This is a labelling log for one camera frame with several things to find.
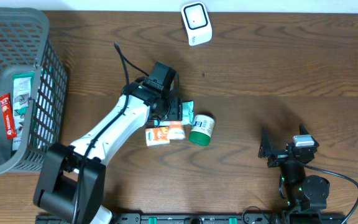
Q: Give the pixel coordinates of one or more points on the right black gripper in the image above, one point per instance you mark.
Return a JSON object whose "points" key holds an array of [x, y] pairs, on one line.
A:
{"points": [[278, 156]]}

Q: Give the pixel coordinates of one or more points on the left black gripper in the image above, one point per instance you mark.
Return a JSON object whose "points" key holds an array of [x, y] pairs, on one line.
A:
{"points": [[176, 109]]}

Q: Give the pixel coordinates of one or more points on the mint green wipes packet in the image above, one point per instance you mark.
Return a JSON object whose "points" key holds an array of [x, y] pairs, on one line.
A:
{"points": [[187, 118]]}

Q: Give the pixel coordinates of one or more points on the orange white box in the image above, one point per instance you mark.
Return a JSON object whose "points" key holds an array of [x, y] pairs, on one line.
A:
{"points": [[176, 131]]}

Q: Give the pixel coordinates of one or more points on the orange small box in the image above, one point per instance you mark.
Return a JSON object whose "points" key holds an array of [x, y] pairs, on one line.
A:
{"points": [[157, 136]]}

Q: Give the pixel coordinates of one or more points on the green-lidded white jar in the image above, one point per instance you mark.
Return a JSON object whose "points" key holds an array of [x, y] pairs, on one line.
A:
{"points": [[201, 130]]}

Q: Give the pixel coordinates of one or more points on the green white sponge package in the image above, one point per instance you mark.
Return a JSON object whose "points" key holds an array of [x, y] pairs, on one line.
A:
{"points": [[22, 87]]}

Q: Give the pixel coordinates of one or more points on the red sachet packet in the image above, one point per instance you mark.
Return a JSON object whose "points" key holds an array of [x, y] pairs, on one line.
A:
{"points": [[7, 114]]}

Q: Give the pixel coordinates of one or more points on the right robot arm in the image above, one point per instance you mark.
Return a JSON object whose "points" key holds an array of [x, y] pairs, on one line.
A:
{"points": [[306, 195]]}

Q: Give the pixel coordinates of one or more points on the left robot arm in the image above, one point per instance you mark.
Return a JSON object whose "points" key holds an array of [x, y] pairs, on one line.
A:
{"points": [[71, 182]]}

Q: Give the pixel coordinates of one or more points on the white barcode scanner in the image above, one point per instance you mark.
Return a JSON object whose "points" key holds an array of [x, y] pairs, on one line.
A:
{"points": [[196, 23]]}

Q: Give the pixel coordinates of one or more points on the grey plastic mesh basket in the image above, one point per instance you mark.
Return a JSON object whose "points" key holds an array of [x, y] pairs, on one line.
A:
{"points": [[33, 88]]}

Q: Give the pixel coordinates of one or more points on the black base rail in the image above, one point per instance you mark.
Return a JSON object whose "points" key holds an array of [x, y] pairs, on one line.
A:
{"points": [[255, 218]]}

